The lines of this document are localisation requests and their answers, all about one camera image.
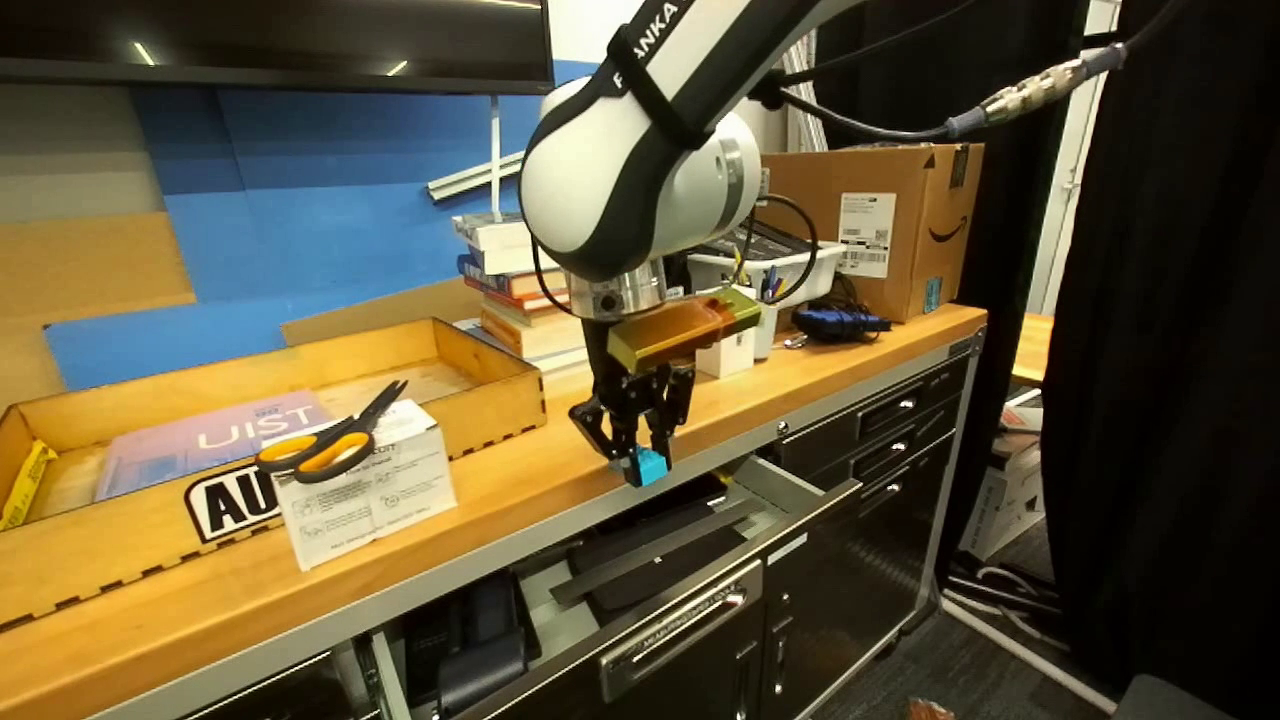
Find open drawer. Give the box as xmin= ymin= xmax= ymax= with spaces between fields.
xmin=378 ymin=453 xmax=863 ymax=720

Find blue block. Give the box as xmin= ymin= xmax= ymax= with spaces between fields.
xmin=622 ymin=446 xmax=670 ymax=489

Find white wall rail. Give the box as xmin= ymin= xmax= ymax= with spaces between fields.
xmin=427 ymin=95 xmax=527 ymax=203

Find small white box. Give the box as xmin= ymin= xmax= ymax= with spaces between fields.
xmin=694 ymin=290 xmax=759 ymax=380

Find wall monitor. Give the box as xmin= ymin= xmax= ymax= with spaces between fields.
xmin=0 ymin=0 xmax=557 ymax=97

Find white folded paper leaflet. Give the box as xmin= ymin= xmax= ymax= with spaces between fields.
xmin=271 ymin=399 xmax=459 ymax=573

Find black curtain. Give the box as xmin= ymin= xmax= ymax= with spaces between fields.
xmin=1040 ymin=0 xmax=1280 ymax=720

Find stack of books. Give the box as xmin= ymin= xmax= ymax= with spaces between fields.
xmin=451 ymin=211 xmax=593 ymax=373

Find black drawer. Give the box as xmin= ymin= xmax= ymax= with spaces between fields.
xmin=778 ymin=354 xmax=973 ymax=448
xmin=848 ymin=398 xmax=963 ymax=491

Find stack of boxes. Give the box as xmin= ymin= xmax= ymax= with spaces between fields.
xmin=958 ymin=398 xmax=1047 ymax=563

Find blue and black device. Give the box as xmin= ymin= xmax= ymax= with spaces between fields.
xmin=792 ymin=303 xmax=893 ymax=345

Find cardboard box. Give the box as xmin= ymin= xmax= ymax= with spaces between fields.
xmin=756 ymin=142 xmax=986 ymax=324

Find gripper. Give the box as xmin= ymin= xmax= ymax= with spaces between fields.
xmin=569 ymin=318 xmax=698 ymax=471

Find wooden table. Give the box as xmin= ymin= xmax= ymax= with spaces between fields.
xmin=1010 ymin=312 xmax=1057 ymax=389

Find black cabinet door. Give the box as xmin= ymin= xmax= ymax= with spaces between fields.
xmin=758 ymin=432 xmax=957 ymax=720

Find black flat case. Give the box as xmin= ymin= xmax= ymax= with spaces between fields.
xmin=548 ymin=478 xmax=763 ymax=625

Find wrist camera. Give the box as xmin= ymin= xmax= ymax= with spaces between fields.
xmin=606 ymin=287 xmax=763 ymax=377

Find yellow packet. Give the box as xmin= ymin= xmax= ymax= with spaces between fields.
xmin=0 ymin=439 xmax=59 ymax=532

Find black pouch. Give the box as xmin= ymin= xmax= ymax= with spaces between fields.
xmin=403 ymin=568 xmax=543 ymax=717

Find bundle of pens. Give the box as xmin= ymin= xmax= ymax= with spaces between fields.
xmin=732 ymin=245 xmax=791 ymax=304

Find black and white sticker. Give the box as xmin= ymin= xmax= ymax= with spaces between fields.
xmin=183 ymin=464 xmax=287 ymax=545

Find wooden tray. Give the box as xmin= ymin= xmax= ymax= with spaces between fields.
xmin=0 ymin=317 xmax=549 ymax=633

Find yellow handled scissors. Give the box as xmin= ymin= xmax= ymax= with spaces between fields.
xmin=255 ymin=379 xmax=410 ymax=486

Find purple booklet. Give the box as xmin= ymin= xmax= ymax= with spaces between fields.
xmin=94 ymin=389 xmax=337 ymax=503

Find white plastic bin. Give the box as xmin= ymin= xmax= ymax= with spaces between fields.
xmin=686 ymin=222 xmax=848 ymax=307

